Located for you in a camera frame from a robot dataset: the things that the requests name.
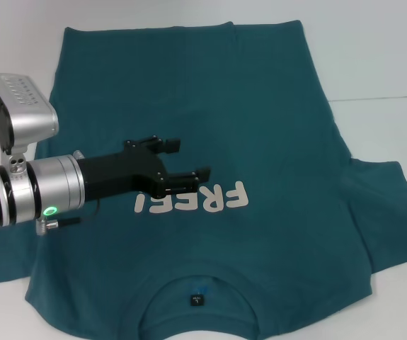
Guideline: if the teal T-shirt with FREE print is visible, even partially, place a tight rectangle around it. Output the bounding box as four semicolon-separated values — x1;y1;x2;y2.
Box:
0;20;407;340

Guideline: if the black cable with silver plug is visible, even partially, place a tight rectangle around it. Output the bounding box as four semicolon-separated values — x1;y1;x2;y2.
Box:
35;200;101;235

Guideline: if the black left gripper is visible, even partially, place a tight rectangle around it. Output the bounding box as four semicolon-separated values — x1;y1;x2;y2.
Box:
76;135;212;203

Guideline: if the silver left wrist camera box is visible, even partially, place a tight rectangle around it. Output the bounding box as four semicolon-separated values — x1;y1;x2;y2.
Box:
0;73;60;171

